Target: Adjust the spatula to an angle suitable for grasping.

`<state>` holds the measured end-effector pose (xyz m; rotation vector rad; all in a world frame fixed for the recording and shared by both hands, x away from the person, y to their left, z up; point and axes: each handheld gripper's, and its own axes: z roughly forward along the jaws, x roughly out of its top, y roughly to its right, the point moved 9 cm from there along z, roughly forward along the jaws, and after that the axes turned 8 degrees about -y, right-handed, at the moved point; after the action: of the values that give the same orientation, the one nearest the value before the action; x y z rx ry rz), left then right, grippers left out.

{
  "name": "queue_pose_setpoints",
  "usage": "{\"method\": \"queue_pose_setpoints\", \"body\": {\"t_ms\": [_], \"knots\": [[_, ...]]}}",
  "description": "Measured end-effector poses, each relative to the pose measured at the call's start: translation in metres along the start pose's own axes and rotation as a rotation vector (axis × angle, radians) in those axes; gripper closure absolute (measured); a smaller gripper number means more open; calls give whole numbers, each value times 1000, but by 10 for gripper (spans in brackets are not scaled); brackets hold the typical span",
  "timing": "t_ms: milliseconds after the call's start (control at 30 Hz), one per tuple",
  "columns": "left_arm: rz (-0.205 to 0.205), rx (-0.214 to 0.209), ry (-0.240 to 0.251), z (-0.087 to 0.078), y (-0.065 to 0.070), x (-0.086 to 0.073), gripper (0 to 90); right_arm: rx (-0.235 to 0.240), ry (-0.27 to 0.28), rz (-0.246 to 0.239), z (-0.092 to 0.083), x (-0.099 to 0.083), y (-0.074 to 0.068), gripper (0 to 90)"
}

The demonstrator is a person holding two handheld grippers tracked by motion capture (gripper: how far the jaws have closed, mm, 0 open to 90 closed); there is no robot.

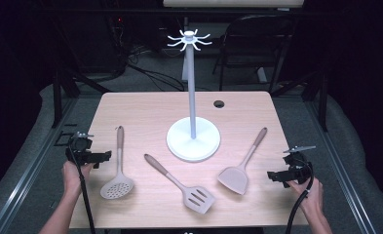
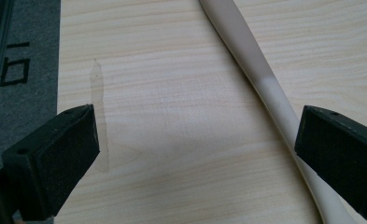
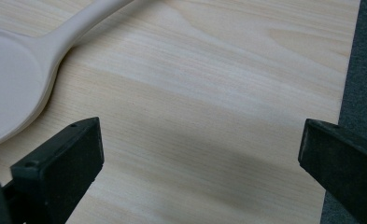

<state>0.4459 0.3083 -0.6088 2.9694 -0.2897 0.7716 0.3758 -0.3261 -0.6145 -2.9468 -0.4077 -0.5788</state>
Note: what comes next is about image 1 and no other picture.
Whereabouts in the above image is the person's right hand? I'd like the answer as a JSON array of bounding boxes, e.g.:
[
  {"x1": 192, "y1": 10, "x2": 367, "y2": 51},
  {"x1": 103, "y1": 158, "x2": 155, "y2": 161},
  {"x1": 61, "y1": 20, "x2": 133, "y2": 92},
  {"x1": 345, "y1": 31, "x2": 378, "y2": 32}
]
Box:
[{"x1": 287, "y1": 177, "x2": 325, "y2": 213}]

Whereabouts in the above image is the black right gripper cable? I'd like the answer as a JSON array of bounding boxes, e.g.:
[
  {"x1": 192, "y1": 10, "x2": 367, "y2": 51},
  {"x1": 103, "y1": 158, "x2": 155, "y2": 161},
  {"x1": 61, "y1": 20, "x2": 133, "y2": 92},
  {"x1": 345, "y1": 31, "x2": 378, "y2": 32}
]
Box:
[{"x1": 285, "y1": 160, "x2": 315, "y2": 234}]

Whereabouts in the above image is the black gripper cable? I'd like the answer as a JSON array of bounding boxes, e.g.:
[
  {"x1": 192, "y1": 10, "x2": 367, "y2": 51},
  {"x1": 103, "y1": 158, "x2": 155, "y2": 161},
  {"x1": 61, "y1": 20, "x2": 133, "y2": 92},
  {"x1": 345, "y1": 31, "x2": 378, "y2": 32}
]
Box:
[
  {"x1": 67, "y1": 140, "x2": 96, "y2": 234},
  {"x1": 285, "y1": 160, "x2": 315, "y2": 234}
]

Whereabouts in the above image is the dark equipment with red light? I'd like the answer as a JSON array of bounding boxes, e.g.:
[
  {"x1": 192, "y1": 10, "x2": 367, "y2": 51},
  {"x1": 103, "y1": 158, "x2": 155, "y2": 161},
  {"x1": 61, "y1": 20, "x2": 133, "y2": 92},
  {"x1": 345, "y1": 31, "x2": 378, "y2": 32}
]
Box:
[{"x1": 109, "y1": 16, "x2": 129, "y2": 43}]

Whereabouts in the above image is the aluminium floor rail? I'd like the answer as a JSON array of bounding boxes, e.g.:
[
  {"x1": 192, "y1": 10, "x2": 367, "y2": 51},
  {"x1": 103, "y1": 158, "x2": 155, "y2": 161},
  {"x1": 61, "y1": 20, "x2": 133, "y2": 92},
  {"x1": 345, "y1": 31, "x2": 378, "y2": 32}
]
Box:
[
  {"x1": 0, "y1": 97, "x2": 80, "y2": 234},
  {"x1": 304, "y1": 97, "x2": 378, "y2": 234}
]

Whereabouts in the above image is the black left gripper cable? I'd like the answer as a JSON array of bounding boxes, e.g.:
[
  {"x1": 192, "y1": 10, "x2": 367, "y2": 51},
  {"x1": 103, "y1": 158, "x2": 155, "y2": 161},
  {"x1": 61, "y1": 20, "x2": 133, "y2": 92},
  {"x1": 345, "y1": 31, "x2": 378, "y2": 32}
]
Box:
[{"x1": 67, "y1": 140, "x2": 96, "y2": 234}]

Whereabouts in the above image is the white utensil hook stand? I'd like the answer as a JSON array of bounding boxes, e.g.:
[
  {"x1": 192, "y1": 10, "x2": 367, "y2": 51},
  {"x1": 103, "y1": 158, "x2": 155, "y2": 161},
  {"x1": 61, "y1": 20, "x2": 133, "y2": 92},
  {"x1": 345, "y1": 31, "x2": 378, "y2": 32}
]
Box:
[{"x1": 166, "y1": 28, "x2": 221, "y2": 163}]

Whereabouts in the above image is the black floor cable bundle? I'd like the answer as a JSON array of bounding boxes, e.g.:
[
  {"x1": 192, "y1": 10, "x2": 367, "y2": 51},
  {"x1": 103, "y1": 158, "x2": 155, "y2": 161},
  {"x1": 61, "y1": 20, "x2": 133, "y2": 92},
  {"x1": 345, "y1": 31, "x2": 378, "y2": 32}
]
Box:
[{"x1": 127, "y1": 45, "x2": 187, "y2": 92}]

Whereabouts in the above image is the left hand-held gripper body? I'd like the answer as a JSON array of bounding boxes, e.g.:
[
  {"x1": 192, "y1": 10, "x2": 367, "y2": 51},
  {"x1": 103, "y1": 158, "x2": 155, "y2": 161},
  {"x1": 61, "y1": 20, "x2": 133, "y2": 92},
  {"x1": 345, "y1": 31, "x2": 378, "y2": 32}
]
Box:
[{"x1": 65, "y1": 131, "x2": 97, "y2": 166}]

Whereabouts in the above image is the beige perforated skimmer spoon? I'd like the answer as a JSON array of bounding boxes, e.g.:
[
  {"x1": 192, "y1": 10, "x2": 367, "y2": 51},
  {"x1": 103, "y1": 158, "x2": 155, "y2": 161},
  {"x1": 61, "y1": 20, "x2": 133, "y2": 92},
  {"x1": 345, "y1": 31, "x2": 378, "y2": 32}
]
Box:
[{"x1": 99, "y1": 125, "x2": 134, "y2": 200}]

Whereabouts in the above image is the black metal frame stand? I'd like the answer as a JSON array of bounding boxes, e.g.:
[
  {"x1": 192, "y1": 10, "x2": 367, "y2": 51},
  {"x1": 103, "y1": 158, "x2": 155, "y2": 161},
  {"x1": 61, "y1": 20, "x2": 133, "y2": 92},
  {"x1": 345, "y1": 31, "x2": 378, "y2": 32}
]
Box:
[
  {"x1": 51, "y1": 64, "x2": 112, "y2": 130},
  {"x1": 270, "y1": 67, "x2": 329, "y2": 133}
]

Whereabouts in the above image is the person's left hand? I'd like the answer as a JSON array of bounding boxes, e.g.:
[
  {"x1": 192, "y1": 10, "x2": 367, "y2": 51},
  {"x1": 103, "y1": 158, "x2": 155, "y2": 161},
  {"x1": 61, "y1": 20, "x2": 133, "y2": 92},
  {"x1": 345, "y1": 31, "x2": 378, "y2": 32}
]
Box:
[{"x1": 61, "y1": 160, "x2": 95, "y2": 196}]

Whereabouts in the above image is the beige solid spatula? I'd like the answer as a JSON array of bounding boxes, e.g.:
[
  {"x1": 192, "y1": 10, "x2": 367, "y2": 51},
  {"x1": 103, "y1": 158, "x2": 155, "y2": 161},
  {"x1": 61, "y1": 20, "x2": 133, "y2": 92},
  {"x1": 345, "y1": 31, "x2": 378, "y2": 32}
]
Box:
[{"x1": 216, "y1": 127, "x2": 268, "y2": 196}]

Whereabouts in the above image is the black folding chair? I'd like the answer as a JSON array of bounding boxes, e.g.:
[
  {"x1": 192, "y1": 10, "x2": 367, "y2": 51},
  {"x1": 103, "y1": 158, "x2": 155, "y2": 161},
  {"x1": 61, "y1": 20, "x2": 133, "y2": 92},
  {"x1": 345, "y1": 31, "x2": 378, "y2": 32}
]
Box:
[{"x1": 212, "y1": 14, "x2": 297, "y2": 94}]

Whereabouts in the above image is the beige slotted spatula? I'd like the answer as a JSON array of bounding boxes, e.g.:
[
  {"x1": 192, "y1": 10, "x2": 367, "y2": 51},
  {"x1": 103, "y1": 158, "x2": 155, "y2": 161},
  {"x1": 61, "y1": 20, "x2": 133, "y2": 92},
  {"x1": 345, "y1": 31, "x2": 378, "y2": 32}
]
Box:
[{"x1": 143, "y1": 153, "x2": 216, "y2": 215}]

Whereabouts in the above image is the white table leg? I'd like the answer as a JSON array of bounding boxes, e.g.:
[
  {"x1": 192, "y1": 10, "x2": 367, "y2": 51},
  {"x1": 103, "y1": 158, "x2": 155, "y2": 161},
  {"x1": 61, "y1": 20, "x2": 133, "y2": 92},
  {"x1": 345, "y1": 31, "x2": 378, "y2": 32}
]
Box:
[{"x1": 256, "y1": 66, "x2": 269, "y2": 84}]

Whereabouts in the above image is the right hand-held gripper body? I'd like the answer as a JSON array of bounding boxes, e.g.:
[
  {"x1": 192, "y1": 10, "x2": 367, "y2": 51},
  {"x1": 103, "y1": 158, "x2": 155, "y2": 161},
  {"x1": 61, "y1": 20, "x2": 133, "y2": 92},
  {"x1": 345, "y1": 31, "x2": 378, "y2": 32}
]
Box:
[{"x1": 283, "y1": 145, "x2": 317, "y2": 185}]

